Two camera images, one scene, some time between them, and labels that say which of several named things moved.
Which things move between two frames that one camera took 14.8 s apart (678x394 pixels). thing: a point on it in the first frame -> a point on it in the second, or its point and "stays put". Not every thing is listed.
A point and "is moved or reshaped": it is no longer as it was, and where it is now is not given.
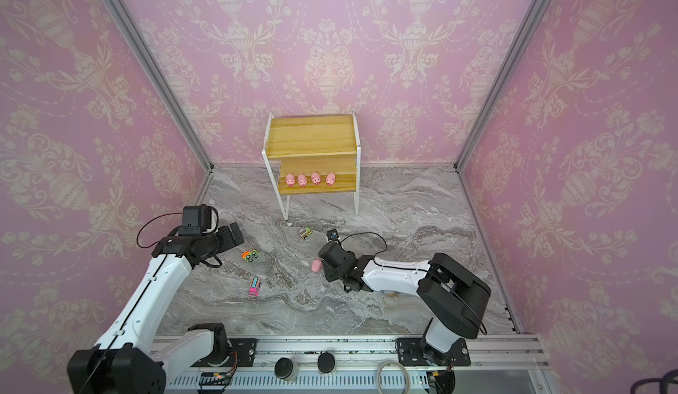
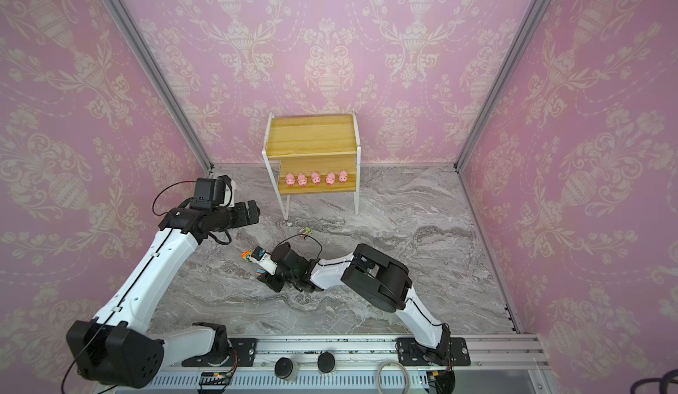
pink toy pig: (316, 265) is moved or reshaped
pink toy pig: (302, 180) stays put
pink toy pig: (315, 178) stays put
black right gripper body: (330, 276) -> (277, 282)
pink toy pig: (290, 180) stays put
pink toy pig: (330, 179) stays put
